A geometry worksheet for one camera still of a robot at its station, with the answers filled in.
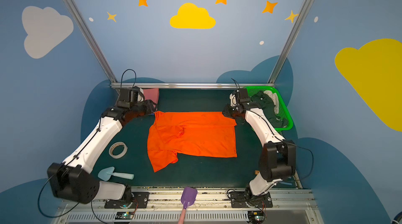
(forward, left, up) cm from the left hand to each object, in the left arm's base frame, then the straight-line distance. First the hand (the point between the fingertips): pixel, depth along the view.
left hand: (156, 105), depth 82 cm
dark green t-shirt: (+23, -68, -19) cm, 74 cm away
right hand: (+3, -38, -7) cm, 39 cm away
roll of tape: (-18, +22, -24) cm, 37 cm away
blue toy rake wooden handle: (-27, -54, -22) cm, 64 cm away
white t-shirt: (+24, -77, -17) cm, 82 cm away
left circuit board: (-46, +11, -26) cm, 54 cm away
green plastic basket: (+10, -78, -17) cm, 81 cm away
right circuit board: (-46, -51, -25) cm, 73 cm away
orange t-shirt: (-3, -23, -25) cm, 34 cm away
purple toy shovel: (-39, -18, -23) cm, 49 cm away
